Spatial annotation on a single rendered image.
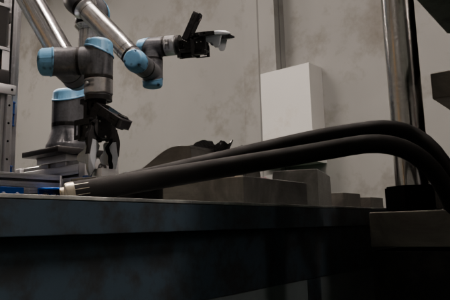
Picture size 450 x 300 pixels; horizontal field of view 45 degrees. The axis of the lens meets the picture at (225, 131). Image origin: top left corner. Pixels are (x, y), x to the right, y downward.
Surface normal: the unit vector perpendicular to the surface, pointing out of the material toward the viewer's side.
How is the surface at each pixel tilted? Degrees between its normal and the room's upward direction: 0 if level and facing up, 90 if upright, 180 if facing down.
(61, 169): 90
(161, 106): 90
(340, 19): 90
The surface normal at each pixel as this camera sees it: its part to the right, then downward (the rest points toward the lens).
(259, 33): -0.65, -0.11
